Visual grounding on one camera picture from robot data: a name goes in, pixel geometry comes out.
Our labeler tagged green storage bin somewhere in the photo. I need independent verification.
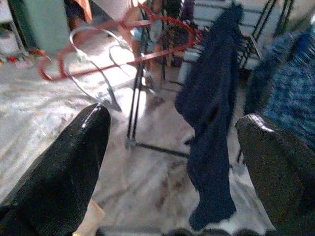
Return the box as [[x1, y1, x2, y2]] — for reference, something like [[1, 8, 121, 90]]
[[8, 0, 71, 54]]

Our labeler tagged orange cloth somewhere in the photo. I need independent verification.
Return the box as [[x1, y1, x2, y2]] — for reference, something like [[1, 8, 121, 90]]
[[72, 0, 93, 24]]

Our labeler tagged dark navy hanging garment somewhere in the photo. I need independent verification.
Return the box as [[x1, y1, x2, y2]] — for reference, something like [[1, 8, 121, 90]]
[[174, 2, 244, 232]]

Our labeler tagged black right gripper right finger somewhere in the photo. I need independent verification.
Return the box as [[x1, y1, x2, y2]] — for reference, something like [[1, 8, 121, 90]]
[[235, 113, 315, 236]]

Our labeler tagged small red toy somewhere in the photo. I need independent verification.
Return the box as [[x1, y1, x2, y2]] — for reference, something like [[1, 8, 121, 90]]
[[7, 49, 47, 65]]

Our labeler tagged child in light blue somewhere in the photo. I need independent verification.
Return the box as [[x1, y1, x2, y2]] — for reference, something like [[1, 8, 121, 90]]
[[123, 0, 178, 67]]

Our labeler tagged pink-red plastic clothes hanger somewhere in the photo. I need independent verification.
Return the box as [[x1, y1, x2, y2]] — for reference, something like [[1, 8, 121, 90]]
[[38, 2, 204, 82]]

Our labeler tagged blue plaid shirt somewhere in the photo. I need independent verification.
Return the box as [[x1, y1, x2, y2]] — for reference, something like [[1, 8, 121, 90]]
[[246, 29, 315, 148]]

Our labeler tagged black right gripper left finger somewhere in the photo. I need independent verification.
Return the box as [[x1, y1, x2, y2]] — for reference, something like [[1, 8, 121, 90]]
[[0, 103, 111, 236]]

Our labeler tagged black metal drying rack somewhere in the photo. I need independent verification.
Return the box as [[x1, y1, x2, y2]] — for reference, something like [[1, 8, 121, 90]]
[[125, 0, 296, 158]]

